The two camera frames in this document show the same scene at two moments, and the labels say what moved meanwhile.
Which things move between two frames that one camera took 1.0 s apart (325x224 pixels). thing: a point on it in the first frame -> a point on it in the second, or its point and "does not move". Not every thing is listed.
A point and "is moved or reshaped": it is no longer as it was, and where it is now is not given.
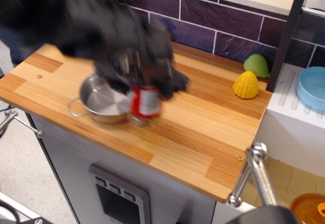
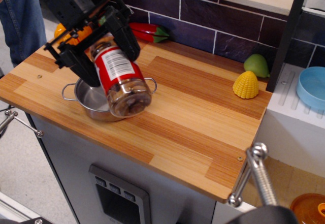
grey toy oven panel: [120, 201] does not move
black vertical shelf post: [284, 51] does not move
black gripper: [142, 56] -> [115, 17]
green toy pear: [256, 63] does not move
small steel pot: [104, 102] is moved or reshaped
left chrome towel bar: [10, 116] does not move
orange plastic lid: [309, 208] does not move
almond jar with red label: [143, 104] is moved or reshaped
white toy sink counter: [291, 130] does not move
